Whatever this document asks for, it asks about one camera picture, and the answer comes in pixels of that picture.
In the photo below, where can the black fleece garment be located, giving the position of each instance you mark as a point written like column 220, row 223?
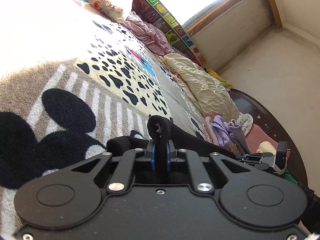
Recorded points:
column 162, row 129

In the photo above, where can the Mickey Mouse plush blanket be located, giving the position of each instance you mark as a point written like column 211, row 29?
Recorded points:
column 71, row 80

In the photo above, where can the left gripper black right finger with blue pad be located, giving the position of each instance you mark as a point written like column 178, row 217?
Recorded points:
column 171, row 154

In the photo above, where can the purple folded clothes stack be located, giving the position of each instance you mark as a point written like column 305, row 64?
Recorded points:
column 227, row 135

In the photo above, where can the yellow green plush toy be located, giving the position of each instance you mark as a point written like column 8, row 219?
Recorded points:
column 223, row 82

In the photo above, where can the white floral cloth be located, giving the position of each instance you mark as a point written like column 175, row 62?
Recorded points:
column 245, row 121

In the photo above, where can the dark wooden headboard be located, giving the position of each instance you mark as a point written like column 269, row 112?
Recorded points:
column 272, row 127

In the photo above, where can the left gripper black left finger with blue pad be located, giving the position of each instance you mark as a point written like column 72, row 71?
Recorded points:
column 149, row 154

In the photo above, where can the colourful alphabet foam mat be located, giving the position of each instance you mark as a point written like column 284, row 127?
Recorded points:
column 155, row 13

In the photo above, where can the pink pillow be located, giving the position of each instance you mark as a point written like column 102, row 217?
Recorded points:
column 256, row 136

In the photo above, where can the cream satin quilt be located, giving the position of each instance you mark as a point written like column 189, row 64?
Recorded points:
column 212, row 97

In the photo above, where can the pink crumpled quilt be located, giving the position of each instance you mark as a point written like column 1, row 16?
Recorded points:
column 154, row 39

